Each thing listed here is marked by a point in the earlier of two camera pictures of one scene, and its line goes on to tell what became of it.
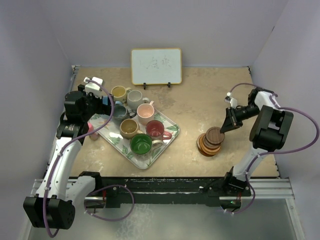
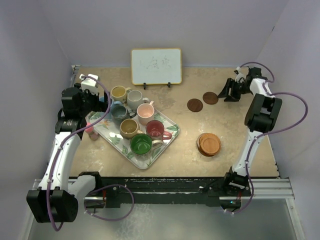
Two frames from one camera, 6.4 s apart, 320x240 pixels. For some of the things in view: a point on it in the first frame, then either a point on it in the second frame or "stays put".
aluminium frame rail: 262,189 stays put
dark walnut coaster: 214,135 → 195,105
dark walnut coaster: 209,145 → 210,98
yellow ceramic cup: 119,93 stays put
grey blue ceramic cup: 120,113 stays put
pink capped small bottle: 94,136 stays put
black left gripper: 103,109 stays put
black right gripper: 231,120 → 232,97
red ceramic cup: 155,129 stays put
